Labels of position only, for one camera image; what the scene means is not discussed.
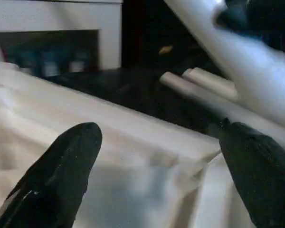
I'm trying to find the small yellow tag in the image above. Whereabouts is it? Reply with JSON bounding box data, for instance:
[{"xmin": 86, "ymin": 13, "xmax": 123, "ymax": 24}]
[{"xmin": 158, "ymin": 45, "xmax": 174, "ymax": 55}]

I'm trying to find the white sideboard cabinet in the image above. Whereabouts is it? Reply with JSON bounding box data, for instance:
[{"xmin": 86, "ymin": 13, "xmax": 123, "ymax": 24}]
[{"xmin": 0, "ymin": 0, "xmax": 123, "ymax": 79}]

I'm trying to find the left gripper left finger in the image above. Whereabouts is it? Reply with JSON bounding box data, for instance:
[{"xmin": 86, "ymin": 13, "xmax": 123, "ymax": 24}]
[{"xmin": 0, "ymin": 122, "xmax": 103, "ymax": 228}]

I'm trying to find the black plastic mat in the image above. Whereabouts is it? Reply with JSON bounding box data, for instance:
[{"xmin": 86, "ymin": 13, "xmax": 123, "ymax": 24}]
[{"xmin": 47, "ymin": 28, "xmax": 285, "ymax": 138}]

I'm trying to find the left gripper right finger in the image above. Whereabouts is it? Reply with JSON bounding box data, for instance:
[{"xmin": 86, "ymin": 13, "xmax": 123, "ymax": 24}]
[{"xmin": 218, "ymin": 119, "xmax": 285, "ymax": 228}]

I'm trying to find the white plastic table top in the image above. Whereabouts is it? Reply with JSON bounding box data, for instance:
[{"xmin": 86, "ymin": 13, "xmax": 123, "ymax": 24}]
[{"xmin": 0, "ymin": 63, "xmax": 257, "ymax": 228}]

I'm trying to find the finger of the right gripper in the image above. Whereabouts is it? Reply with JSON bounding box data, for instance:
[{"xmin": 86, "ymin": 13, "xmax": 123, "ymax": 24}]
[{"xmin": 214, "ymin": 0, "xmax": 285, "ymax": 60}]

